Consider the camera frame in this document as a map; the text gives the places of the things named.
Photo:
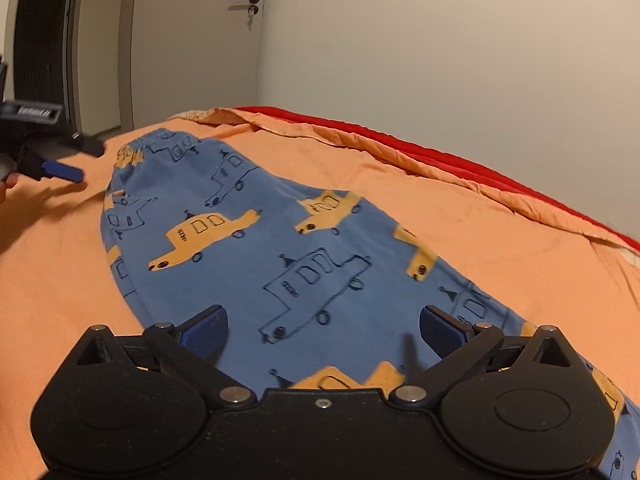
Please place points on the white door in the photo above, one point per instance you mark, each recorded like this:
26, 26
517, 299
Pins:
200, 60

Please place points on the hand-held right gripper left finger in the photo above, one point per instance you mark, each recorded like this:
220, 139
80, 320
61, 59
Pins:
207, 334

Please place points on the red blanket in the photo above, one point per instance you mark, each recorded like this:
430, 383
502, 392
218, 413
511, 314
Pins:
450, 157

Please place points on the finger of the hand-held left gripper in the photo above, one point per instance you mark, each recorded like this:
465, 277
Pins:
87, 144
62, 171

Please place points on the key in door lock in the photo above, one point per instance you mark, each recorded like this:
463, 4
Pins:
251, 16

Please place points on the dark ribbed panel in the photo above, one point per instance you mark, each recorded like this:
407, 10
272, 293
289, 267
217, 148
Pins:
42, 35

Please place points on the blue pants with car print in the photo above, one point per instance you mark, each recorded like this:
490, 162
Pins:
300, 240

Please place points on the orange duvet cover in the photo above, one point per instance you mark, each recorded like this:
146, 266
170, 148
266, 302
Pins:
450, 210

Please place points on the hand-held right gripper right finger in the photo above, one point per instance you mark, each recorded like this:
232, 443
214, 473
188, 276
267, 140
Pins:
440, 334

